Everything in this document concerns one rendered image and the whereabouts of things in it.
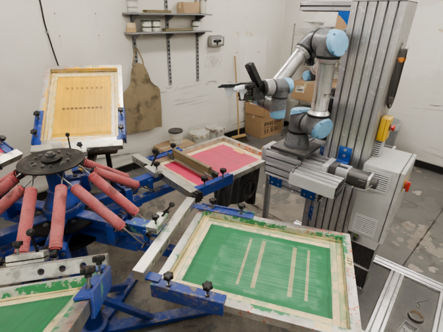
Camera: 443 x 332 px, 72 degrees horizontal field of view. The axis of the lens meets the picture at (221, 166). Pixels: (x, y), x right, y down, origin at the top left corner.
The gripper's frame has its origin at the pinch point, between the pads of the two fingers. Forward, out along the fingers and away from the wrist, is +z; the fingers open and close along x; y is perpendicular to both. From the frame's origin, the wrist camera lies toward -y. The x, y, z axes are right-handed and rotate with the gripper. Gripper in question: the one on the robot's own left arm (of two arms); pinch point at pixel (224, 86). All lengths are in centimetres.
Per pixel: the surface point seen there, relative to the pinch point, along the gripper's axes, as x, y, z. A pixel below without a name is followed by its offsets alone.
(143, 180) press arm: 56, 57, 30
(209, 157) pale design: 86, 61, -28
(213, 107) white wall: 324, 64, -143
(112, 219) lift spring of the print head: 15, 57, 54
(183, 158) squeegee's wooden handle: 76, 54, -4
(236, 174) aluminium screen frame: 48, 63, -30
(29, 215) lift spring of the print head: 18, 47, 85
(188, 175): 66, 64, -3
